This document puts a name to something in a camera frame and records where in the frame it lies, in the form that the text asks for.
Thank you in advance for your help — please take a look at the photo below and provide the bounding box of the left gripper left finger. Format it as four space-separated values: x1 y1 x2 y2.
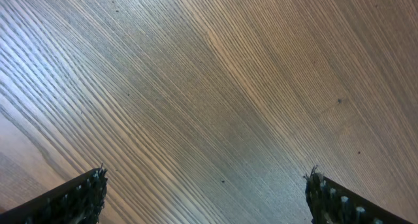
1 167 108 224

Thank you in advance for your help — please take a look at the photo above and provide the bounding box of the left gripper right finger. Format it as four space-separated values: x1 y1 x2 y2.
304 167 410 224

